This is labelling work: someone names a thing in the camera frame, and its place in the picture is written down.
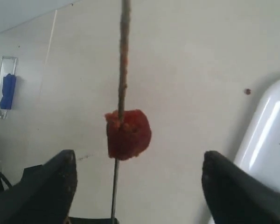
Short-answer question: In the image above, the white plastic tray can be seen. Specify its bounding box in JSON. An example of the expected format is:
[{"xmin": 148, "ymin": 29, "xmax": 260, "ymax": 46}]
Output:
[{"xmin": 231, "ymin": 80, "xmax": 280, "ymax": 193}]

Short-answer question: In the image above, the thin metal skewer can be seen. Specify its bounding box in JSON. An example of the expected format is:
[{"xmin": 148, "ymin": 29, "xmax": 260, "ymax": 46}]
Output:
[{"xmin": 111, "ymin": 0, "xmax": 131, "ymax": 224}]

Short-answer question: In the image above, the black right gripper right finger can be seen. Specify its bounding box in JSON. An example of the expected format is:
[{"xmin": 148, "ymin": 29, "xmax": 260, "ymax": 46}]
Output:
[{"xmin": 202, "ymin": 151, "xmax": 280, "ymax": 224}]

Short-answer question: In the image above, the blue cloth in background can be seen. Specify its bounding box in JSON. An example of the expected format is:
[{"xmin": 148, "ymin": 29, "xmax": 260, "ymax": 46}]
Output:
[{"xmin": 0, "ymin": 73, "xmax": 16, "ymax": 110}]

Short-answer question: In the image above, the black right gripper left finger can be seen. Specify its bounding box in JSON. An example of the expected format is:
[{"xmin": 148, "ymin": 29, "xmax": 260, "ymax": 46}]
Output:
[{"xmin": 0, "ymin": 150, "xmax": 77, "ymax": 224}]

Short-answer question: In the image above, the red meat ball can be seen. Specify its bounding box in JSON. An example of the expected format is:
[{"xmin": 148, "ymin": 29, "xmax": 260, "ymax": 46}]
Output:
[{"xmin": 105, "ymin": 109, "xmax": 152, "ymax": 161}]

